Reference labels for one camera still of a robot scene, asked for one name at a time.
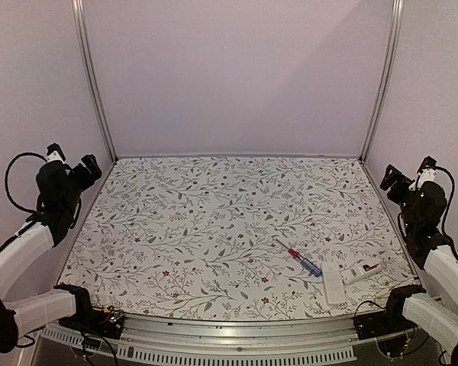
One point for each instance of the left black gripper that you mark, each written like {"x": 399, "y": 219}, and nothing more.
{"x": 92, "y": 166}

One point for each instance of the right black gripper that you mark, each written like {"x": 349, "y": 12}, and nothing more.
{"x": 388, "y": 181}

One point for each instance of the small white remote control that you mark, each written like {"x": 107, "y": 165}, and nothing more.
{"x": 360, "y": 272}

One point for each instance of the red blue screwdriver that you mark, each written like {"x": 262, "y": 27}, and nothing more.
{"x": 303, "y": 261}

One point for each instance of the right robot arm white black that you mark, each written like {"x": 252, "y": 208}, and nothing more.
{"x": 424, "y": 206}

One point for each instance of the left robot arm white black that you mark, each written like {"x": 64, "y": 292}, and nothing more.
{"x": 41, "y": 232}

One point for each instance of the floral patterned table mat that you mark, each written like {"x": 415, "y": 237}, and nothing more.
{"x": 192, "y": 238}

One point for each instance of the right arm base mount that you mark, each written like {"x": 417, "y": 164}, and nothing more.
{"x": 381, "y": 324}

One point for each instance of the left aluminium frame post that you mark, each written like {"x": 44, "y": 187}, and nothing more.
{"x": 91, "y": 78}

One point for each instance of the aluminium frame post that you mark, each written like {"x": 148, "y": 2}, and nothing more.
{"x": 91, "y": 78}
{"x": 386, "y": 74}

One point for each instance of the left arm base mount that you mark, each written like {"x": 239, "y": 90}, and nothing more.
{"x": 108, "y": 322}

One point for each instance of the right aluminium frame post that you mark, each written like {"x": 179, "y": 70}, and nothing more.
{"x": 386, "y": 74}

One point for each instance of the front aluminium rail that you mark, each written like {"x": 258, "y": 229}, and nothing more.
{"x": 151, "y": 340}

